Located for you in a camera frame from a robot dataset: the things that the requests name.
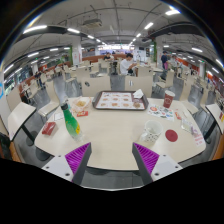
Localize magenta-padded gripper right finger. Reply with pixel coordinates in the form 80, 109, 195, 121
131, 142, 184, 186

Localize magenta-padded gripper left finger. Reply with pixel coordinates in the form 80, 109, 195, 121
41, 142, 93, 186

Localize green drink bottle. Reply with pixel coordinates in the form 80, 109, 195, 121
59, 102, 84, 143

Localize flat round red coaster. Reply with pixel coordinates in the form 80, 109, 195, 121
165, 129, 179, 143

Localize white polka-dot mug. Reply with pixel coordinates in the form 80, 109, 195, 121
139, 119, 164, 144

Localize red paper box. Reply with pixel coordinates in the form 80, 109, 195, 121
41, 121, 58, 136

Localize white printed leaflet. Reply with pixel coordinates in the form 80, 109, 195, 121
193, 133, 206, 147

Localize clear plastic bag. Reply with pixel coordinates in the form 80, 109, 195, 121
180, 118, 196, 134

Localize white paper receipt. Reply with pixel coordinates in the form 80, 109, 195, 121
53, 111, 65, 122

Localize crumpled food wrapper bag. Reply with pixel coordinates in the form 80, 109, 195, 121
71, 96, 92, 113

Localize red paper cup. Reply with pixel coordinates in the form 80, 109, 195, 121
162, 89, 176, 109

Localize white napkin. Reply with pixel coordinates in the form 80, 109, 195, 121
132, 88, 145, 100

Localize dark food tray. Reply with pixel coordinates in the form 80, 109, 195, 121
92, 90, 150, 111

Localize beige chairs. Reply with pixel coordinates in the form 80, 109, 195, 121
6, 59, 218, 124

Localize person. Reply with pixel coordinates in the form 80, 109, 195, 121
119, 52, 138, 76
160, 50, 169, 71
103, 52, 114, 62
35, 71, 46, 89

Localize ceiling lights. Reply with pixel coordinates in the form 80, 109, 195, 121
3, 8, 224, 76

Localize ceiling air conditioner unit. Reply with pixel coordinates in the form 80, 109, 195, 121
82, 18, 103, 28

